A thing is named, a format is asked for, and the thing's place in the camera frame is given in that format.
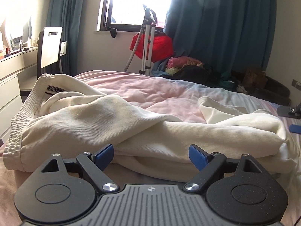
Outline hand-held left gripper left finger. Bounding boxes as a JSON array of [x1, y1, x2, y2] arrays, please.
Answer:
[[41, 143, 119, 192]]

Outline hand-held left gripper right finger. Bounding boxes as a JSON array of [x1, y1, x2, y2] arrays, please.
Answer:
[[184, 144, 262, 192]]

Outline cream white pants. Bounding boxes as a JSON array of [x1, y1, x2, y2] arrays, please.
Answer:
[[3, 73, 297, 187]]

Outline black clothes pile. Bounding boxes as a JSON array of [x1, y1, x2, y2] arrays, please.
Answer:
[[173, 63, 222, 87]]

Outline pink clothes pile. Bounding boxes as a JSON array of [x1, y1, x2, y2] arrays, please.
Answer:
[[167, 56, 204, 69]]

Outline brown paper bag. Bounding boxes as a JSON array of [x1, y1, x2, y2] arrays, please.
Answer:
[[242, 67, 268, 89]]

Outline bed with pink blanket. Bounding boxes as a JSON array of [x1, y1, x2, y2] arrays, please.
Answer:
[[0, 70, 301, 226]]

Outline white drawer cabinet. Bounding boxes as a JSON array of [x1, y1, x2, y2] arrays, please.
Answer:
[[0, 74, 24, 140]]

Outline red cloth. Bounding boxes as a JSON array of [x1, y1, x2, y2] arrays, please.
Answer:
[[129, 33, 174, 63]]

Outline garment steamer stand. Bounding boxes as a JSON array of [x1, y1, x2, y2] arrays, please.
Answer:
[[123, 3, 158, 76]]

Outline white and black chair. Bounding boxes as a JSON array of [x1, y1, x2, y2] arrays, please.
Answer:
[[20, 26, 69, 97]]

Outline row of cosmetic bottles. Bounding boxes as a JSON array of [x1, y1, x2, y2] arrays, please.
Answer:
[[9, 38, 39, 53]]

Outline wavy white framed mirror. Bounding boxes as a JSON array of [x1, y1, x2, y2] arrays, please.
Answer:
[[5, 16, 33, 48]]

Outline dark framed window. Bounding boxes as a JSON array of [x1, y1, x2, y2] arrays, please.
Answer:
[[96, 0, 177, 32]]

